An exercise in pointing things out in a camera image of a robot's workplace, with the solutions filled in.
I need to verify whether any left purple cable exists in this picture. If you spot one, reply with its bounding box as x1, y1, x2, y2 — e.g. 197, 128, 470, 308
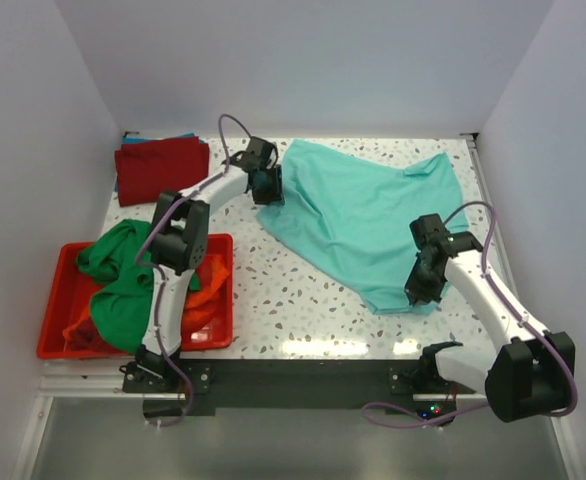
135, 113, 254, 429

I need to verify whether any teal t shirt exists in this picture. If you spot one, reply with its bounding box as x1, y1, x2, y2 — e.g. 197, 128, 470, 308
257, 139, 463, 315

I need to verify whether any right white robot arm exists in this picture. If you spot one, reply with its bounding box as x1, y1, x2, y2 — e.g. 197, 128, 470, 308
405, 214, 578, 422

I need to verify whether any folded dark red t shirt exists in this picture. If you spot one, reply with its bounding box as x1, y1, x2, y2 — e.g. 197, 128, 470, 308
114, 137, 210, 208

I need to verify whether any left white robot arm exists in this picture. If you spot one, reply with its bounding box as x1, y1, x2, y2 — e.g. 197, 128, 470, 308
121, 136, 284, 392

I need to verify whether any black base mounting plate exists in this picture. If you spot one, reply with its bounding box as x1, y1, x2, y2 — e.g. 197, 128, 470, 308
120, 359, 471, 420

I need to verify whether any orange t shirt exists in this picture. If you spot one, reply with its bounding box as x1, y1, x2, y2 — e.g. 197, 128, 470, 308
63, 254, 231, 351

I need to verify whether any red plastic bin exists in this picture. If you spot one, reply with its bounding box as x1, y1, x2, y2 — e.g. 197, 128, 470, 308
36, 242, 234, 360

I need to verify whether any green t shirt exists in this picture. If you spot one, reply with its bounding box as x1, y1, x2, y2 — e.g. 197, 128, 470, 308
76, 218, 202, 354

